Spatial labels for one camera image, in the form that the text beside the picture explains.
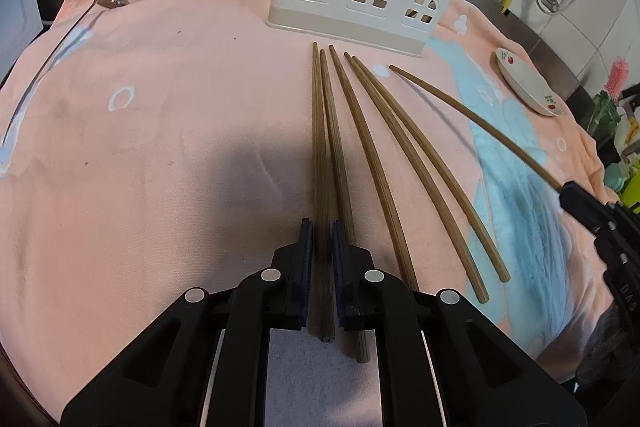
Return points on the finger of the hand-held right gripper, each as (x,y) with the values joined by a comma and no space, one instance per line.
(582,196)
(580,214)

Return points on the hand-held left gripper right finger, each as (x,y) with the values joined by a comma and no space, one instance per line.
(339,277)

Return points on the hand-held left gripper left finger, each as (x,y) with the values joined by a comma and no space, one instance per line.
(307,277)

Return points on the green plastic basket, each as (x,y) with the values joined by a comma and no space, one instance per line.
(631,179)

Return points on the green glass jar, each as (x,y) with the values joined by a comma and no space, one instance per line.
(605,122)

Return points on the small cherry print plate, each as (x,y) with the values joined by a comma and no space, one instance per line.
(530,84)

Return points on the pink bottle brush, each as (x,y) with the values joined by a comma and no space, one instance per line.
(616,77)

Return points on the peach printed towel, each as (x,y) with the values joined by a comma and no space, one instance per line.
(175,157)

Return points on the long metal spoon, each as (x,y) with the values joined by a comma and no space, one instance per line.
(60,52)

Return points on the white microwave oven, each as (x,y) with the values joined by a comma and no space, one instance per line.
(20,7)

